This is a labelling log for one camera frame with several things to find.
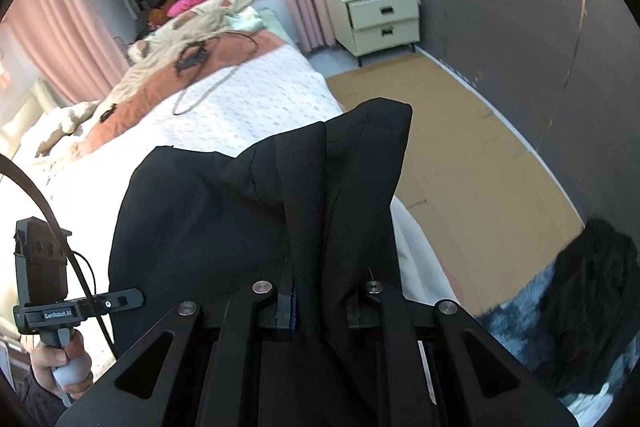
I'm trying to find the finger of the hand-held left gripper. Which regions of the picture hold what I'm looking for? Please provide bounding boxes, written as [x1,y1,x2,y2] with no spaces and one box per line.
[92,288,146,312]

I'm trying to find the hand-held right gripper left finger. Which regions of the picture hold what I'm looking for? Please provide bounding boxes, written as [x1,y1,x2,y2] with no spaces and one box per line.
[55,252,301,427]

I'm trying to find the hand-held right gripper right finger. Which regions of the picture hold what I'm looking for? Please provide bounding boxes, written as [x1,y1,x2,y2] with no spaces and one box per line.
[345,279,576,427]

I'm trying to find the black jacket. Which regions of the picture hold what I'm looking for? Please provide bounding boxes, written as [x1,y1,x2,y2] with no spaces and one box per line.
[107,98,451,427]

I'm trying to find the person's left forearm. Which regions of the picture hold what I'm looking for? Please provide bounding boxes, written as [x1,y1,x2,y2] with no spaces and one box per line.
[15,369,66,415]

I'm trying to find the pile of clothes and toys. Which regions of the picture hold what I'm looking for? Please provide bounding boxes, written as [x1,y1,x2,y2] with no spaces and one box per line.
[107,0,281,108]

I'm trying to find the person's left hand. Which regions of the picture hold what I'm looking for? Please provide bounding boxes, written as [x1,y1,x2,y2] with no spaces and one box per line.
[30,332,93,400]

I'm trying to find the grey-white pillow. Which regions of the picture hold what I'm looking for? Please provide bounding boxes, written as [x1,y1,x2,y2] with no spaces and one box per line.
[32,101,98,158]

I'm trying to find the blue shaggy rug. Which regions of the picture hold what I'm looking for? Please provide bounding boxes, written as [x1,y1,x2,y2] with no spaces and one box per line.
[472,257,631,427]

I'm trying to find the cardboard floor sheet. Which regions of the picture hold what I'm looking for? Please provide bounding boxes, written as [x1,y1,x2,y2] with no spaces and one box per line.
[325,52,586,313]

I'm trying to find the orange quilt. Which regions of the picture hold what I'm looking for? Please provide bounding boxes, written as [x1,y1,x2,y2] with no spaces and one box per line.
[70,29,301,158]

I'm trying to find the black garment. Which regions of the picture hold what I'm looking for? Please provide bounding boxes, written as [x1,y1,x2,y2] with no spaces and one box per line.
[537,218,640,398]

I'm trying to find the white floral bedsheet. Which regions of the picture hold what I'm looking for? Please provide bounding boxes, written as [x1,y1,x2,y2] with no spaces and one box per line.
[0,42,461,388]

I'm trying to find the brown plush toy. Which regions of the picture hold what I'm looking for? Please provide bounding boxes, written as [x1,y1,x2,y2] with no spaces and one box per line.
[147,4,173,28]

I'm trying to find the cream nightstand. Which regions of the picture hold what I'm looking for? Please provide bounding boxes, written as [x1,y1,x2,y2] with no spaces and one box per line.
[322,0,421,68]

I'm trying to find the pale green cloth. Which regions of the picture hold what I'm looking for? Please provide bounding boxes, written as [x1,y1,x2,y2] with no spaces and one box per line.
[227,6,266,30]

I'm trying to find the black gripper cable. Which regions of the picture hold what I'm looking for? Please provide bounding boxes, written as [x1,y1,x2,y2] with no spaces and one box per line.
[0,154,118,360]

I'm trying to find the thin charging cable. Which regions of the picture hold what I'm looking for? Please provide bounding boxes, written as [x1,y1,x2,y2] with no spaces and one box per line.
[172,32,261,116]

